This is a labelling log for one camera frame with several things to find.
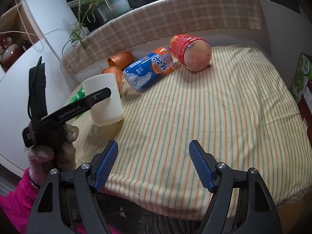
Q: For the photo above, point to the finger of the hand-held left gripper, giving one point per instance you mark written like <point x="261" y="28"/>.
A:
<point x="98" y="97"/>

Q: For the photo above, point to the blue Arctic Ocean can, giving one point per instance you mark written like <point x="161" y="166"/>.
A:
<point x="146" y="70"/>

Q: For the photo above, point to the beige plaid cloth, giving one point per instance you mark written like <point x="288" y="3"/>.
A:
<point x="185" y="17"/>

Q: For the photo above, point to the red cardboard box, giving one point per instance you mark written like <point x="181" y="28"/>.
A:
<point x="306" y="107"/>

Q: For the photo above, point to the person's left hand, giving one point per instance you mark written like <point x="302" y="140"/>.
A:
<point x="64" y="151"/>

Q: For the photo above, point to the potted spider plant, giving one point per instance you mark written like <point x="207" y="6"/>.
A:
<point x="118" y="3"/>

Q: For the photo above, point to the white plastic cup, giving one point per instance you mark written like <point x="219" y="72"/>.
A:
<point x="107" y="112"/>

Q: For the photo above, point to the green cardboard box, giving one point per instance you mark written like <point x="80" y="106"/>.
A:
<point x="302" y="78"/>

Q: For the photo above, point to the red plastic jar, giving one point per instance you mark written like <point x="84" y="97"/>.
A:
<point x="192" y="52"/>

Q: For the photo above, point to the wooden shelf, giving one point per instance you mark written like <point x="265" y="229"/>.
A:
<point x="14" y="22"/>

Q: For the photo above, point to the green snack packet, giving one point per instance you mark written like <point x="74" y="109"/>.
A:
<point x="76" y="100"/>

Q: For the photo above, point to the dark striped cloth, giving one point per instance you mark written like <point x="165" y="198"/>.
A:
<point x="151" y="214"/>

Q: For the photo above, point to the orange cup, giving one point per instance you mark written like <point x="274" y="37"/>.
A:
<point x="121" y="58"/>
<point x="114" y="74"/>

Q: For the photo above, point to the striped yellow blanket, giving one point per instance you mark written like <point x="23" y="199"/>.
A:
<point x="195" y="107"/>

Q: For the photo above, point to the person's left forearm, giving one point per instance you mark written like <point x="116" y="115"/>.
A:
<point x="17" y="199"/>

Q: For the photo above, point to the white table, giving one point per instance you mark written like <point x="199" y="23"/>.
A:
<point x="14" y="90"/>

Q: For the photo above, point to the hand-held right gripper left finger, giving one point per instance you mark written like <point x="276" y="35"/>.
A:
<point x="106" y="167"/>

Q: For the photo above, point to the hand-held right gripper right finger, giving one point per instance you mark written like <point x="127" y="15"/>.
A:
<point x="200" y="169"/>

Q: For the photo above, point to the red ceramic pot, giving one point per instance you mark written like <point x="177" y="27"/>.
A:
<point x="9" y="52"/>

